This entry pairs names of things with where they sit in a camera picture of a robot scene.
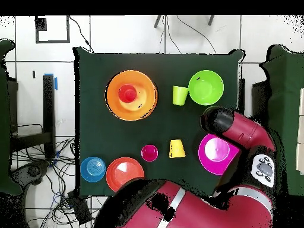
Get black square floor frame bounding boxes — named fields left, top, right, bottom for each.
left=34, top=15, right=71, bottom=44

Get green covered side table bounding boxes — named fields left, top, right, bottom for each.
left=257, top=44, right=304, bottom=197
left=0, top=39, right=22, bottom=195

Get black floor box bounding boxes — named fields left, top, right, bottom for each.
left=66, top=190, right=93, bottom=226

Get blue tape strip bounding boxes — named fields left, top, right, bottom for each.
left=44, top=72, right=58, bottom=91

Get green plastic bowl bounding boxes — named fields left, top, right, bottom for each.
left=188, top=69, right=224, bottom=106

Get black metal stand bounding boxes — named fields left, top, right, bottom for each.
left=10, top=74, right=56, bottom=159

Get black floor cable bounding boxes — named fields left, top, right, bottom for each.
left=68, top=15, right=96, bottom=53

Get blue plastic bowl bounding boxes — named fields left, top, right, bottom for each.
left=80, top=156, right=107, bottom=183

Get pink plastic bowl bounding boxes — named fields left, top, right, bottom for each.
left=198, top=133, right=241, bottom=176

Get orange plastic bowl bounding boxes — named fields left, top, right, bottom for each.
left=104, top=69, right=159, bottom=122

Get red-orange plastic bowl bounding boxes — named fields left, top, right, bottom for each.
left=105, top=156, right=145, bottom=194

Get yellow plastic cup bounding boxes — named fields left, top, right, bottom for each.
left=169, top=139, right=186, bottom=159

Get magenta plastic cup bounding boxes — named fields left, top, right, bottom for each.
left=140, top=144, right=159, bottom=163

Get tangled floor cables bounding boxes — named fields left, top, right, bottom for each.
left=10, top=135, right=107, bottom=228

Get green plastic cup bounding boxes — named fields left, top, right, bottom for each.
left=172, top=85, right=189, bottom=107

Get red plastic cup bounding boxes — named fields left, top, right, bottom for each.
left=118, top=84, right=138, bottom=103

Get dark green table cloth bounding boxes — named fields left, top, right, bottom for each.
left=74, top=46, right=244, bottom=198

